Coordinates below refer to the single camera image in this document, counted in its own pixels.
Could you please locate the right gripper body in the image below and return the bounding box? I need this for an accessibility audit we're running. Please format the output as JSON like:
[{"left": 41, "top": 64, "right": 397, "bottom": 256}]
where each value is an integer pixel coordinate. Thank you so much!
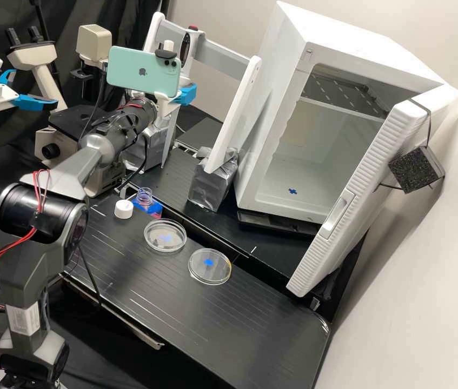
[{"left": 154, "top": 91, "right": 181, "bottom": 121}]

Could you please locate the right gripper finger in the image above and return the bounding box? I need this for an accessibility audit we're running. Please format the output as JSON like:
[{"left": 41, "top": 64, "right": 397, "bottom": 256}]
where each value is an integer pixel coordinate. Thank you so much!
[{"left": 177, "top": 82, "right": 198, "bottom": 108}]

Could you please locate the cream microscope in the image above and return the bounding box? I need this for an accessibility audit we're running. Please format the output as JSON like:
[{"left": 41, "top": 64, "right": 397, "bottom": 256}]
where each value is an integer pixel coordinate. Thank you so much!
[{"left": 5, "top": 23, "right": 126, "bottom": 199}]

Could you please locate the black platform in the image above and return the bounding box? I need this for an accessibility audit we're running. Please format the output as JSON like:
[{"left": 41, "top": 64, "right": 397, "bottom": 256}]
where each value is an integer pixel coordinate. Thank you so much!
[
  {"left": 174, "top": 117, "right": 224, "bottom": 153},
  {"left": 62, "top": 194, "right": 331, "bottom": 389},
  {"left": 127, "top": 147, "right": 335, "bottom": 291}
]

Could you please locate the small bottle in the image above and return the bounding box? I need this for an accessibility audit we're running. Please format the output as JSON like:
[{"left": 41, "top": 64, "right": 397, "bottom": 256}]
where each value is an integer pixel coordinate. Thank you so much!
[{"left": 137, "top": 186, "right": 155, "bottom": 208}]

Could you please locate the white incubator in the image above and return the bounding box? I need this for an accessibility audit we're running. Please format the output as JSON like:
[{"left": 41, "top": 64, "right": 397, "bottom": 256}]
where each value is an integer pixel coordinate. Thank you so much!
[{"left": 228, "top": 0, "right": 458, "bottom": 226}]

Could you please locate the blue bottle holder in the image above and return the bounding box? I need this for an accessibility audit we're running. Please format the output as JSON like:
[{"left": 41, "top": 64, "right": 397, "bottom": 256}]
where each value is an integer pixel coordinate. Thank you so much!
[{"left": 131, "top": 192, "right": 164, "bottom": 217}]

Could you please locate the white cap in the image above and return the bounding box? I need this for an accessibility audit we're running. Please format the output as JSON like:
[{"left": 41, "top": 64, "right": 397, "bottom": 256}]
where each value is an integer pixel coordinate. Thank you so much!
[{"left": 114, "top": 199, "right": 135, "bottom": 221}]

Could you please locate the petri dish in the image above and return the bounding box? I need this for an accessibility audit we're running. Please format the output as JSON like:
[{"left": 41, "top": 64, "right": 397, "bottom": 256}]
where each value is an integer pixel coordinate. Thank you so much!
[{"left": 143, "top": 218, "right": 189, "bottom": 253}]

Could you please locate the petri dish lid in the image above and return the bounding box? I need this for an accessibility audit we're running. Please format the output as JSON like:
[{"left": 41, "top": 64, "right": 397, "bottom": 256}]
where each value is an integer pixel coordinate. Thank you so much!
[{"left": 187, "top": 248, "right": 233, "bottom": 286}]

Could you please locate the incubator door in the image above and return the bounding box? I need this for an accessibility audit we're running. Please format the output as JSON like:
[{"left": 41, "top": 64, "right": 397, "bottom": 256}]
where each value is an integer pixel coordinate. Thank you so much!
[{"left": 285, "top": 97, "right": 447, "bottom": 299}]

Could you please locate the right wrist camera phone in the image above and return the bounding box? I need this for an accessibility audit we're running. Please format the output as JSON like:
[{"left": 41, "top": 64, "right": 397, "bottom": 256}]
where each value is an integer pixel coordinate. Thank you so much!
[{"left": 106, "top": 38, "right": 184, "bottom": 102}]

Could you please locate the black cable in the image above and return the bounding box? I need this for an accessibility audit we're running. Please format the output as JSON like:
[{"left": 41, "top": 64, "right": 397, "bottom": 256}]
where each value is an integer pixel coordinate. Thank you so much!
[
  {"left": 77, "top": 243, "right": 103, "bottom": 307},
  {"left": 129, "top": 129, "right": 149, "bottom": 179}
]

